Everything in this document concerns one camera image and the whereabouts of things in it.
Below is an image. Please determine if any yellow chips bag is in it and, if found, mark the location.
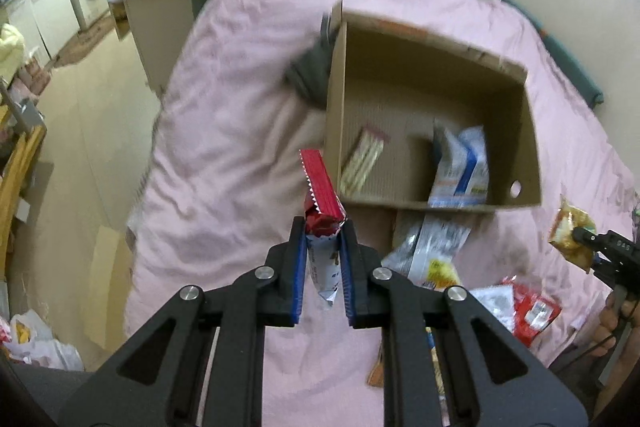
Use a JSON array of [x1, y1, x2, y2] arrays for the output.
[[549, 196, 597, 273]]

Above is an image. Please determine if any red snack bag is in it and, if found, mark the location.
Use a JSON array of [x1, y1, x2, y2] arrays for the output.
[[501, 275, 562, 348]]

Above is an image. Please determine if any red white snack packet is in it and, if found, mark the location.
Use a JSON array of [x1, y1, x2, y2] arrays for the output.
[[299, 148, 346, 309]]

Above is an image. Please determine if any person's right hand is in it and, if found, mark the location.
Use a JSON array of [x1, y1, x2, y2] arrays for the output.
[[587, 291, 640, 408]]

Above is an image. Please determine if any white barcode snack packet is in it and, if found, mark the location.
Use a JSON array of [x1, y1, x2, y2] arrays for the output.
[[471, 285, 515, 334]]

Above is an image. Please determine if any white yellow-label snack bag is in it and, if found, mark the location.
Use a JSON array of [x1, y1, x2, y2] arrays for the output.
[[382, 211, 471, 291]]

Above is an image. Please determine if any white plastic bag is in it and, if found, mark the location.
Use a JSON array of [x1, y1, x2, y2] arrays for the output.
[[1, 309, 85, 372]]

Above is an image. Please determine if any blue white snack bag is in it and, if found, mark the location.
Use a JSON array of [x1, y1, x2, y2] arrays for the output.
[[427, 120, 489, 209]]

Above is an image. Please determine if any teal bed edge cushion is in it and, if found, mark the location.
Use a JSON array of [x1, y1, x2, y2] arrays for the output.
[[501, 0, 604, 109]]

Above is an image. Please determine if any pink bed duvet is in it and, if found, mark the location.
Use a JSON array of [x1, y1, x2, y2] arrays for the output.
[[124, 0, 637, 363]]

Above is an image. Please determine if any brown cardboard box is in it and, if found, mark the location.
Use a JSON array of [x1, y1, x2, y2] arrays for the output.
[[323, 1, 542, 212]]

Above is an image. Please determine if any striped cracker packet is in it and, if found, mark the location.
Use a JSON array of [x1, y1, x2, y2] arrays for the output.
[[340, 124, 390, 196]]

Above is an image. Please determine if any dark grey cloth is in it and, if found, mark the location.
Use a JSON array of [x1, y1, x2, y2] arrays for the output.
[[284, 14, 337, 110]]

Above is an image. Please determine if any white cabinet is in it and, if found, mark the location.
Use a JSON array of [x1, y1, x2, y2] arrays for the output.
[[107, 0, 194, 98]]

